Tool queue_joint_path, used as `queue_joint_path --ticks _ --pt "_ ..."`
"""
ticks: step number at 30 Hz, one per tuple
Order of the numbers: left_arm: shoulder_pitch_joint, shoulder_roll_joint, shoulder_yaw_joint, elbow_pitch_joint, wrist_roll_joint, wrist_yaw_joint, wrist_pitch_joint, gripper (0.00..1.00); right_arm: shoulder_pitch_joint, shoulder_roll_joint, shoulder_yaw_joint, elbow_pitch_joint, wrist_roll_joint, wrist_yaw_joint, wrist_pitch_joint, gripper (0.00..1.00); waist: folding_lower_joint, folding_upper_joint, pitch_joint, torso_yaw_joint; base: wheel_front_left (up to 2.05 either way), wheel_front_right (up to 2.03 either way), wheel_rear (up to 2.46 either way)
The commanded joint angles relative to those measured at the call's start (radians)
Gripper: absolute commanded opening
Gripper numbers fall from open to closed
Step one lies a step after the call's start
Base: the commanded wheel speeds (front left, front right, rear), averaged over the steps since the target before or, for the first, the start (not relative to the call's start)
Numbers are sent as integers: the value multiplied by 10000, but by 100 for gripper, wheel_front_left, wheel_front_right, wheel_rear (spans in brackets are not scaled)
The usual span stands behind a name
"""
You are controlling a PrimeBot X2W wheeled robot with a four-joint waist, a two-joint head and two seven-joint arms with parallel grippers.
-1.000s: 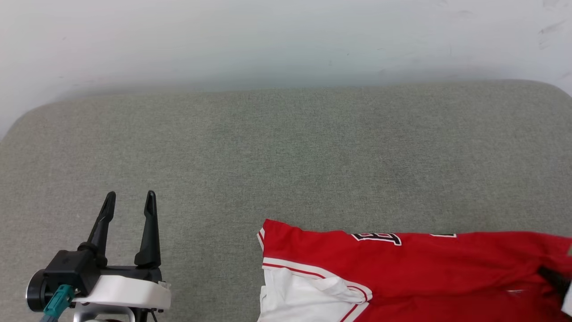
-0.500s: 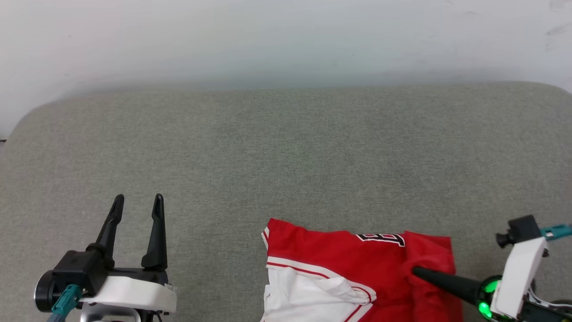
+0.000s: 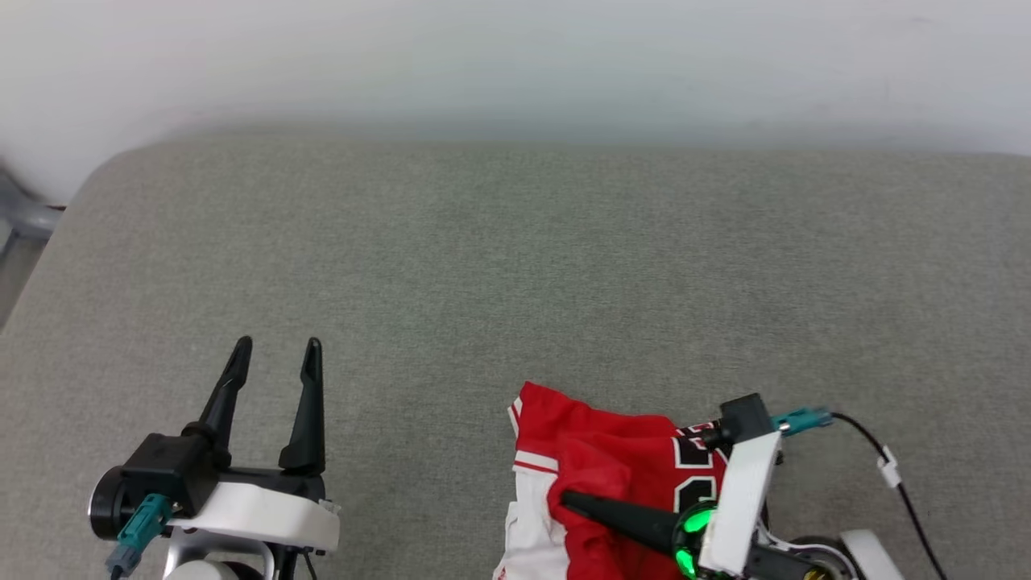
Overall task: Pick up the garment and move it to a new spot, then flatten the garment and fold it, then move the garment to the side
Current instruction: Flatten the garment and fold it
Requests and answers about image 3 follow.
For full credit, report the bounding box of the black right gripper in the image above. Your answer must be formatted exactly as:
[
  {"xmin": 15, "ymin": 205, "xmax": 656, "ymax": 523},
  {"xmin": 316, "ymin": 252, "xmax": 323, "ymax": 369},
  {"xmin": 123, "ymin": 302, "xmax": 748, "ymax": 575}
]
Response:
[{"xmin": 559, "ymin": 489, "xmax": 726, "ymax": 580}]

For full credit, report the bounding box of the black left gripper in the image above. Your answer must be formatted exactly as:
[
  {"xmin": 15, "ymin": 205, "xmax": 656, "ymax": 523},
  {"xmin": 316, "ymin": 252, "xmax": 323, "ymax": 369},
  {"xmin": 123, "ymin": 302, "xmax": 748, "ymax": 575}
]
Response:
[{"xmin": 89, "ymin": 336, "xmax": 328, "ymax": 541}]

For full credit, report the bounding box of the red white basketball jersey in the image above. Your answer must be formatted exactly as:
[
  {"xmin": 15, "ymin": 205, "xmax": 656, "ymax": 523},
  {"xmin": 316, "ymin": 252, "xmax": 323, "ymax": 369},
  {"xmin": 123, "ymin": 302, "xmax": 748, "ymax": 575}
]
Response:
[{"xmin": 493, "ymin": 381, "xmax": 738, "ymax": 580}]

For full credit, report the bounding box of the grey fabric sofa seat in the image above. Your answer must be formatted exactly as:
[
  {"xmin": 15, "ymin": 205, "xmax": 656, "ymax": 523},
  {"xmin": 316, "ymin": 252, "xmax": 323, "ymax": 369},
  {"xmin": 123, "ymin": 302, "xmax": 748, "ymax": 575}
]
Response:
[{"xmin": 0, "ymin": 133, "xmax": 1031, "ymax": 580}]

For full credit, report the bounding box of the teal left camera connector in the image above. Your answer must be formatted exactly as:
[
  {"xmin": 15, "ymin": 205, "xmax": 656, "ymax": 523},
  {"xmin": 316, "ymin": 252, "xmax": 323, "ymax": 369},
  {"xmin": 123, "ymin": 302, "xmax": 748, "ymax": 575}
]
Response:
[{"xmin": 106, "ymin": 493, "xmax": 174, "ymax": 574}]

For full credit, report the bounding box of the teal camera connector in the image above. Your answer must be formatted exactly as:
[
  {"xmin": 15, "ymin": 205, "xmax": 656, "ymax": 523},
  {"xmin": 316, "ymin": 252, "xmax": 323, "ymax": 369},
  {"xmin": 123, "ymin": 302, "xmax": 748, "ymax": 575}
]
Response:
[
  {"xmin": 770, "ymin": 406, "xmax": 835, "ymax": 437},
  {"xmin": 106, "ymin": 493, "xmax": 174, "ymax": 574}
]

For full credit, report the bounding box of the teal right camera connector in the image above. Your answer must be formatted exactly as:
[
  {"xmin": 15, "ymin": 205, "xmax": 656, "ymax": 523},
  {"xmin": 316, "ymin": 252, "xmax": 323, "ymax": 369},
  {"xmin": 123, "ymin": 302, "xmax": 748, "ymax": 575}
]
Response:
[{"xmin": 770, "ymin": 406, "xmax": 835, "ymax": 437}]

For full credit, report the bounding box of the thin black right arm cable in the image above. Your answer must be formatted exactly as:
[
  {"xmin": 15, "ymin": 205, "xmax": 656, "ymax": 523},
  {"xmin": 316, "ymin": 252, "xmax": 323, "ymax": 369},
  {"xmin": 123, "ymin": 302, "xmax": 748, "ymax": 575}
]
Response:
[{"xmin": 830, "ymin": 412, "xmax": 950, "ymax": 580}]

